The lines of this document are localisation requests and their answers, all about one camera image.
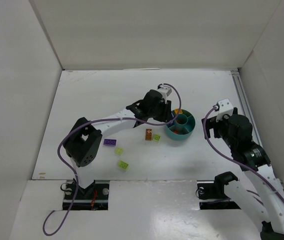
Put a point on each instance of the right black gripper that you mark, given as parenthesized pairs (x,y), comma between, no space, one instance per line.
(211,126)

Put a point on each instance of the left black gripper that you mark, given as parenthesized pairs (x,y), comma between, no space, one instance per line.
(165,113)

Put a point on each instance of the brown 2x4 lego plate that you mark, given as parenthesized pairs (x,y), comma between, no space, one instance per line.
(148,134)

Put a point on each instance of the green 2x2 lego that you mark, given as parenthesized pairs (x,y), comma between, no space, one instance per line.
(156,138)

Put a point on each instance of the green 2x2 lego brick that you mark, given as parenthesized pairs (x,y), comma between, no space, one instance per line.
(119,151)

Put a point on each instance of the dark purple lego brick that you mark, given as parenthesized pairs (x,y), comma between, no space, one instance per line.
(109,142)

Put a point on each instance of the green 2x4 lego brick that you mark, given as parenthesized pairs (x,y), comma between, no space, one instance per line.
(122,165)

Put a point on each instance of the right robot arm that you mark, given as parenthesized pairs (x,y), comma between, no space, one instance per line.
(268,215)

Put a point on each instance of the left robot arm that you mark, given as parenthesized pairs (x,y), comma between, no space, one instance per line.
(82,146)

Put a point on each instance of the teal divided round container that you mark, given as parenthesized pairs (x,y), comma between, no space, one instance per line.
(185,130)

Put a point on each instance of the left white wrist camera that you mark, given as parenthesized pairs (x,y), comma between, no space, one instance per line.
(165,90)

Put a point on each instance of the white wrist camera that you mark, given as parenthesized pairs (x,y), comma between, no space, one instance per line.
(224,108)
(165,90)

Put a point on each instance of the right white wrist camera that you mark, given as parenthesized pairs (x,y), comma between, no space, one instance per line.
(224,108)

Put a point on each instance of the aluminium rail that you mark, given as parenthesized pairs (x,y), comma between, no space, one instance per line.
(247,117)

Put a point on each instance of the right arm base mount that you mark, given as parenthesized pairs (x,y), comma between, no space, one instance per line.
(211,193)

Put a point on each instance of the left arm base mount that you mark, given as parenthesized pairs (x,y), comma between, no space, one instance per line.
(93,198)

